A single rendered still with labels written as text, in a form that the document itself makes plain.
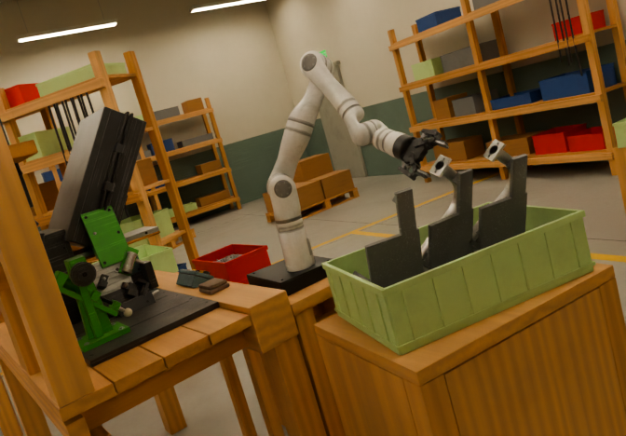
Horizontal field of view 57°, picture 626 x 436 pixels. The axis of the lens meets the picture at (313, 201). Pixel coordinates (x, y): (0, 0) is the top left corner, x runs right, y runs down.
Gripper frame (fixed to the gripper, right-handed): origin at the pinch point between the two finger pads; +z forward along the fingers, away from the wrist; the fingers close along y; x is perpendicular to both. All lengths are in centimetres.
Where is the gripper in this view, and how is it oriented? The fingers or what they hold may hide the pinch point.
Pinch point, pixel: (436, 160)
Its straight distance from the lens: 160.2
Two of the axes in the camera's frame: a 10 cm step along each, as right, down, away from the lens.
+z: 5.2, 3.3, -7.9
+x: 6.7, 4.1, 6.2
